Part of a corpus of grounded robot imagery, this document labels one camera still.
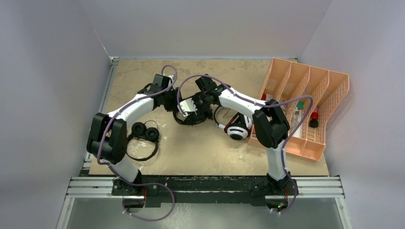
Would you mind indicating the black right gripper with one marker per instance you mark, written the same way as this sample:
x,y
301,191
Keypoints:
x,y
200,110

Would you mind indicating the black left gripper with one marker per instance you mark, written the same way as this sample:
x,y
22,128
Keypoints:
x,y
174,107

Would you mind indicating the black headband headset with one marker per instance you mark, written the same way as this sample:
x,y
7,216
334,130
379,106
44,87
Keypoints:
x,y
191,119

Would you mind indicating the white and black headphones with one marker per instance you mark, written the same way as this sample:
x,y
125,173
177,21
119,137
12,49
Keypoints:
x,y
238,128

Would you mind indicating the black over-ear headphones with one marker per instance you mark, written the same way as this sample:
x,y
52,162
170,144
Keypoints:
x,y
139,131

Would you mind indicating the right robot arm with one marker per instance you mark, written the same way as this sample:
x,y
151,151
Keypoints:
x,y
270,123

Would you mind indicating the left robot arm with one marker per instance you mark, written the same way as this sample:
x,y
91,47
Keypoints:
x,y
108,137

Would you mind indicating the green cap object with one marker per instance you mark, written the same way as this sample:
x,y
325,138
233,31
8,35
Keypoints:
x,y
300,105

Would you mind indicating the peach plastic file organizer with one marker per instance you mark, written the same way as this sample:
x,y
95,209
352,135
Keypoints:
x,y
286,80

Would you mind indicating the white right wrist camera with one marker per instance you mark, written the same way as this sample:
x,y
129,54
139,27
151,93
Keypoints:
x,y
187,106

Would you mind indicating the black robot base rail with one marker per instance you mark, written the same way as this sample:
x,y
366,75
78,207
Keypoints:
x,y
154,190

